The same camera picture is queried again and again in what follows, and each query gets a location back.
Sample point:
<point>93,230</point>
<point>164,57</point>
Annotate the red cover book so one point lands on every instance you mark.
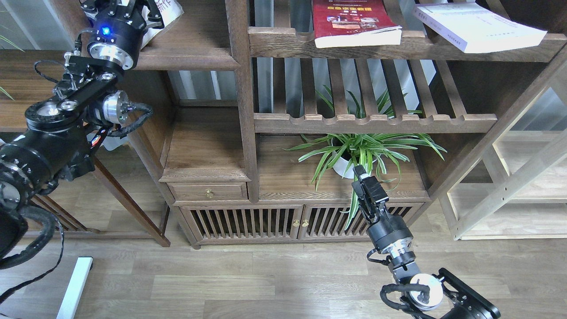
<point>353,23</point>

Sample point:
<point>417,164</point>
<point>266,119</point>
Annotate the white lavender-edged book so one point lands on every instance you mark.
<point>474,29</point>

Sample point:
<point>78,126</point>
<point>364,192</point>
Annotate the light wooden shelf frame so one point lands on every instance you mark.
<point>526,197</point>

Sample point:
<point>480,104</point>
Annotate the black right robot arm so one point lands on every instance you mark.
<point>413,292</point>

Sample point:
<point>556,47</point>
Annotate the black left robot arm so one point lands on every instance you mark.
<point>64,131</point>

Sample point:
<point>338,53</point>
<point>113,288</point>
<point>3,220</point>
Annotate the white book blue chinese title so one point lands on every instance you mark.
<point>170,11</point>

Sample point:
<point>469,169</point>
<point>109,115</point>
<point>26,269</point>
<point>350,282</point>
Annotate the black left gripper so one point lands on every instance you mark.
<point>119,27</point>

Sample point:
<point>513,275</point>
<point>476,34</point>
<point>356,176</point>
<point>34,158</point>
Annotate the green spider plant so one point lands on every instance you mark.
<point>377,153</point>

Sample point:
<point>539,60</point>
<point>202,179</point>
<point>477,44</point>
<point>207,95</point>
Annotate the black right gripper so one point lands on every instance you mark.
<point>388,232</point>

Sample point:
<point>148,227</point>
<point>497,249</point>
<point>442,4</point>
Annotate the dark wooden bookshelf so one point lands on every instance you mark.
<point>231,98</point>

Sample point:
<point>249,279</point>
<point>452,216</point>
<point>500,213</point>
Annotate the white metal base leg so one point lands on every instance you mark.
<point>75,288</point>

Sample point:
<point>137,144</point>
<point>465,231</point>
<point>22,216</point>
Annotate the white plant pot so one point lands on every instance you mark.
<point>350,153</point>

